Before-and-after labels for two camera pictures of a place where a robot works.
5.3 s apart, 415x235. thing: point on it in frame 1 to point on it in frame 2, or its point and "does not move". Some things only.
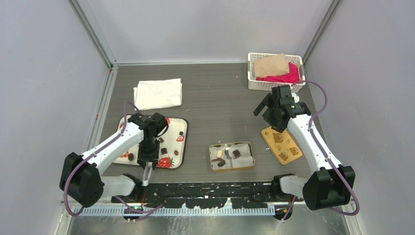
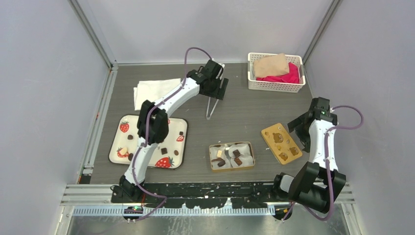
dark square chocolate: x=236 y=152 does not move
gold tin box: x=232 y=155 does not move
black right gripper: x=277 y=125 to x=297 y=125
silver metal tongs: x=148 y=169 to x=207 y=117
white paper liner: x=241 y=153 does not move
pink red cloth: x=293 y=76 does not move
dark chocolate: x=221 y=163 does not move
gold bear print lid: x=282 y=144 does not move
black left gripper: x=143 y=157 to x=219 y=93
